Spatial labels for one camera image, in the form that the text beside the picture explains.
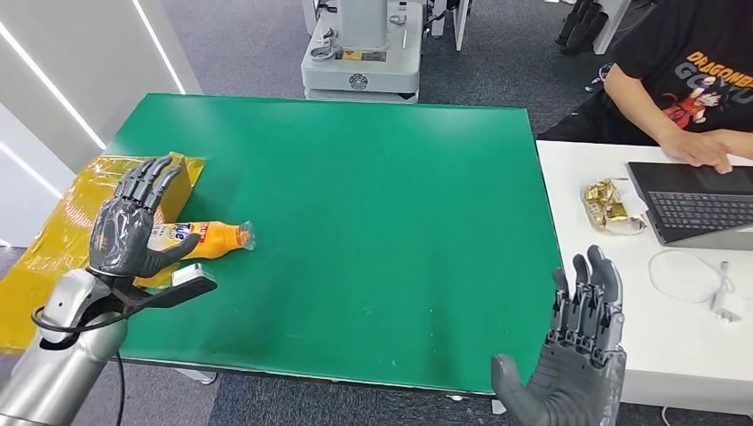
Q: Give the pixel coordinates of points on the dark grey laptop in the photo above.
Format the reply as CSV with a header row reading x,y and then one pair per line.
x,y
700,203

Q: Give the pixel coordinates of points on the orange plastic bottle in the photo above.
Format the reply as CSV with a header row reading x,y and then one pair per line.
x,y
217,238

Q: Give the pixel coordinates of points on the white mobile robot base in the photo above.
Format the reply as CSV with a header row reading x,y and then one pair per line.
x,y
362,62

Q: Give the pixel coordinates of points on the gold foil snack packet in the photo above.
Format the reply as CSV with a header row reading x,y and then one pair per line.
x,y
606,206

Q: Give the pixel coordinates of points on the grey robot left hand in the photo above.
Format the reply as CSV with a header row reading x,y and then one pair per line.
x,y
120,235

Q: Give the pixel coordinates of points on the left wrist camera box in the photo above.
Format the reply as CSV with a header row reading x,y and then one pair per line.
x,y
187,275

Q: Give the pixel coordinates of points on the white table foot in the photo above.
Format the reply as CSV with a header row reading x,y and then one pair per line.
x,y
200,376
499,407

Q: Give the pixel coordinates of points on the person's right forearm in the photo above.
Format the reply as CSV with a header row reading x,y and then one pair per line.
x,y
638,100

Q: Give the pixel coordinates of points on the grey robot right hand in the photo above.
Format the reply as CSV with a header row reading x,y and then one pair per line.
x,y
579,382

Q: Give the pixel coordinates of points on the yellow taped cardboard box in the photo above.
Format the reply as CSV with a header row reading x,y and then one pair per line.
x,y
53,253

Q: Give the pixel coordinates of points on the person's left forearm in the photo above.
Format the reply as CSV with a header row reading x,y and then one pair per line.
x,y
732,143

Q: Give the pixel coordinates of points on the white furniture leg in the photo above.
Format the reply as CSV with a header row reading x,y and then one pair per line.
x,y
462,23

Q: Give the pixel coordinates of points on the black stand legs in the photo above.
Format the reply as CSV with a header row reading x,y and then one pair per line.
x,y
579,26

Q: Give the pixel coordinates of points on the person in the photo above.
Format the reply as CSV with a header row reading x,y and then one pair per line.
x,y
676,47

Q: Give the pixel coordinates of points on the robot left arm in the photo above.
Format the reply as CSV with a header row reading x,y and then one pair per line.
x,y
59,364

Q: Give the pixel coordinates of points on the white desk post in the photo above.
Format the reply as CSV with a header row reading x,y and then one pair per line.
x,y
612,23

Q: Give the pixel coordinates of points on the white charger plug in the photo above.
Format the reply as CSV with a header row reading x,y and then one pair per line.
x,y
727,306

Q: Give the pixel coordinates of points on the person's right hand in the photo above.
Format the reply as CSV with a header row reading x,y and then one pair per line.
x,y
700,147

